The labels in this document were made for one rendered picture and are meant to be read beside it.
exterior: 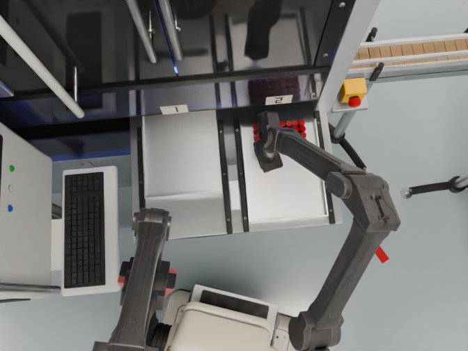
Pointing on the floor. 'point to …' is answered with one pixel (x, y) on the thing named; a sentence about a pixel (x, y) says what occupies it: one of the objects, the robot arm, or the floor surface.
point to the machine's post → (345, 51)
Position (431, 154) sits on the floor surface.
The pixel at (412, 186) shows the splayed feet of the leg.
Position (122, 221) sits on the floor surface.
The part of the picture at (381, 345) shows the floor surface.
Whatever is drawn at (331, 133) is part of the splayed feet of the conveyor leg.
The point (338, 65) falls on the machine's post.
